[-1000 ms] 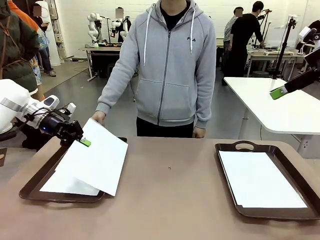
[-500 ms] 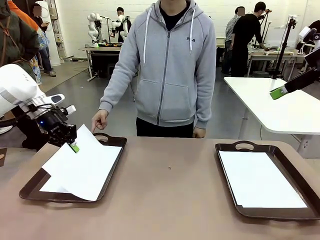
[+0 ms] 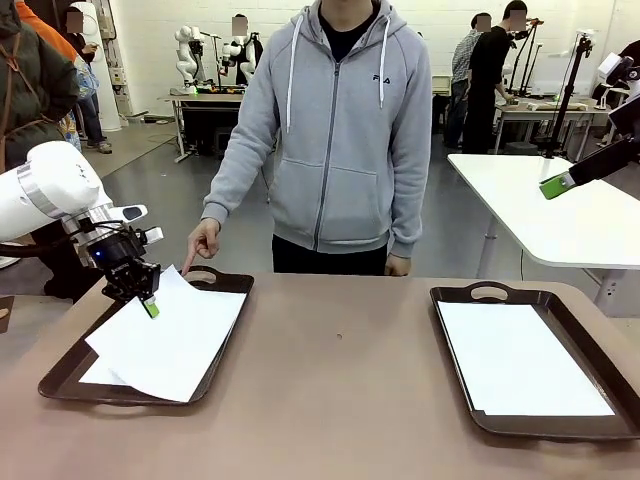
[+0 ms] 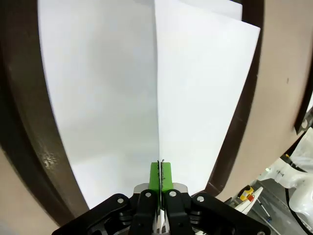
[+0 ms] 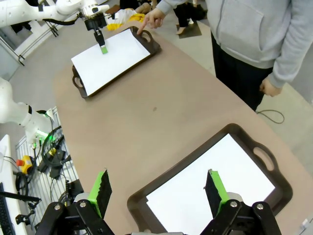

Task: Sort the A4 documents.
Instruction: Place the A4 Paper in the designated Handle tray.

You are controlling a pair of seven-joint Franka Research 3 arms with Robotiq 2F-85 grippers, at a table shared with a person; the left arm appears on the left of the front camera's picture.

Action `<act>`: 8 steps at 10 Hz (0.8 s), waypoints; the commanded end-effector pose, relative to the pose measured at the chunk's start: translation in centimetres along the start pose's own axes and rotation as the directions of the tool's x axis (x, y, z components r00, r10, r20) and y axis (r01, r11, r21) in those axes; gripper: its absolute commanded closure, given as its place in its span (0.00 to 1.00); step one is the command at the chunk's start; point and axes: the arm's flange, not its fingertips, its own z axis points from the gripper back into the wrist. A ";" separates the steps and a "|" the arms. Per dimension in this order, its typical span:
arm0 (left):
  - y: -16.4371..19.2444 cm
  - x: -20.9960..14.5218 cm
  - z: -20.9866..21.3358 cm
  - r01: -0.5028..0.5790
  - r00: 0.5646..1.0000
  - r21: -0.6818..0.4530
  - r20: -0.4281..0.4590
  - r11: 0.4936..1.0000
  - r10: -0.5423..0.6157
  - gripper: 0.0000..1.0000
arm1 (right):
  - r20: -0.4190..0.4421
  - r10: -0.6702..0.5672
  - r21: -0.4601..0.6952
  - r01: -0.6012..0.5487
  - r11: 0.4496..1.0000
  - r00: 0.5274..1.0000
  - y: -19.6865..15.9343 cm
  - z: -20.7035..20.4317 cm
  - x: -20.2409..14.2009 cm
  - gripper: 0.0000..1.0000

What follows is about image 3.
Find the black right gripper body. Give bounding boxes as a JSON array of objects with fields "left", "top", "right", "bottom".
[{"left": 608, "top": 93, "right": 640, "bottom": 144}]

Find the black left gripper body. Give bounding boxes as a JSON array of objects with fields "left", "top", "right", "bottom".
[{"left": 87, "top": 227, "right": 162, "bottom": 304}]

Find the white A4 paper sheet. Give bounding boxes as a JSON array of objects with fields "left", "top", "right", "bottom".
[
  {"left": 78, "top": 285, "right": 248, "bottom": 393},
  {"left": 437, "top": 300, "right": 616, "bottom": 417},
  {"left": 84, "top": 264, "right": 241, "bottom": 404}
]

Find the grey-sleeved right forearm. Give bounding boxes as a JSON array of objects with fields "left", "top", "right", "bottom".
[{"left": 202, "top": 144, "right": 261, "bottom": 224}]

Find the grey-sleeved left forearm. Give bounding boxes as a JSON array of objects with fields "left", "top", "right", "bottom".
[{"left": 389, "top": 164, "right": 432, "bottom": 259}]

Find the person's right hand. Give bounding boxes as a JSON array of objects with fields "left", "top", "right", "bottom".
[{"left": 180, "top": 219, "right": 223, "bottom": 276}]

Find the person's left hand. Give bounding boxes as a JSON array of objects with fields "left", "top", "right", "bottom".
[{"left": 384, "top": 253, "right": 414, "bottom": 277}]

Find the grey background workbench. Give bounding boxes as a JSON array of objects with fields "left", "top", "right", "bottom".
[
  {"left": 158, "top": 92, "right": 246, "bottom": 164},
  {"left": 492, "top": 94, "right": 619, "bottom": 154}
]

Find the white rounded table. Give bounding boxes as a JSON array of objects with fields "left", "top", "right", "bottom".
[{"left": 447, "top": 153, "right": 640, "bottom": 316}]

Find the brown plastic serving tray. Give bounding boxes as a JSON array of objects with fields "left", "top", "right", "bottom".
[
  {"left": 38, "top": 265, "right": 255, "bottom": 407},
  {"left": 429, "top": 280, "right": 640, "bottom": 442}
]

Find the person in black t-shirt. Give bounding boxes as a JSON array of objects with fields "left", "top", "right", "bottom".
[{"left": 462, "top": 0, "right": 529, "bottom": 155}]

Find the person in blue jeans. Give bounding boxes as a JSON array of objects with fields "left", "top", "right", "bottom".
[{"left": 64, "top": 7, "right": 114, "bottom": 154}]

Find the dark plastic stool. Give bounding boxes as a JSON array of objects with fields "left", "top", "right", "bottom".
[{"left": 213, "top": 127, "right": 234, "bottom": 157}]

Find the person in plaid shirt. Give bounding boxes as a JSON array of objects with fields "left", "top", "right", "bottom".
[{"left": 451, "top": 13, "right": 494, "bottom": 149}]

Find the black thin lamp stand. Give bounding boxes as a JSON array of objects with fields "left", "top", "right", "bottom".
[{"left": 199, "top": 32, "right": 224, "bottom": 92}]

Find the person in grey hoodie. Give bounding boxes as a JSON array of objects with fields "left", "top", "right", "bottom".
[{"left": 202, "top": 0, "right": 434, "bottom": 277}]

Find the person in orange hoodie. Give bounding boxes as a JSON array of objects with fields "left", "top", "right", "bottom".
[{"left": 14, "top": 0, "right": 101, "bottom": 171}]

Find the distant person in black top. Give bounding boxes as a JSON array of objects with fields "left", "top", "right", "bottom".
[{"left": 230, "top": 13, "right": 265, "bottom": 86}]

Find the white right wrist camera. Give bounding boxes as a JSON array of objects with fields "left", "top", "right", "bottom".
[{"left": 597, "top": 52, "right": 640, "bottom": 99}]

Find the black camera tripod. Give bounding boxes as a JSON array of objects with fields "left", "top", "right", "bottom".
[{"left": 542, "top": 29, "right": 596, "bottom": 160}]

